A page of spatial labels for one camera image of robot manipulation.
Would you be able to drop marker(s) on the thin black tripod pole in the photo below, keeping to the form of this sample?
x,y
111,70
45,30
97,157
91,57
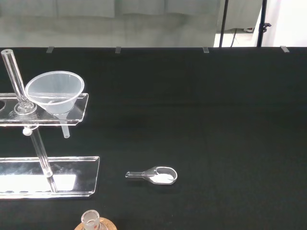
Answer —
x,y
223,24

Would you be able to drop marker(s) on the grey fabric backdrop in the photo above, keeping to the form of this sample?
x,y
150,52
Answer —
x,y
108,24

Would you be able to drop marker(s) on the clear cloth clip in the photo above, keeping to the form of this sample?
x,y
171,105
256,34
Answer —
x,y
205,49
284,49
49,49
118,49

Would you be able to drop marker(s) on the small round-bottom glass flask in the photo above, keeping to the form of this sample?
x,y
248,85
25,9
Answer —
x,y
90,219

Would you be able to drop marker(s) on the black table cloth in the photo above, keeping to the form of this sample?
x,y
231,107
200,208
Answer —
x,y
192,115

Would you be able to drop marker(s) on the translucent plastic funnel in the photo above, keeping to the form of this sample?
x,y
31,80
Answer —
x,y
56,95

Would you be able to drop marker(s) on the clear acrylic funnel stand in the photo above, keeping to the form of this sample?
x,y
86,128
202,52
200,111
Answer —
x,y
72,177

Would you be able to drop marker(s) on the black tripod pole with clamp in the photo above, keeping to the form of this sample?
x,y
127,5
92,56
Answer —
x,y
263,16

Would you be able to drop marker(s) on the clear glass weighing funnel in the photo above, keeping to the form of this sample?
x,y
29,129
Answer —
x,y
161,177

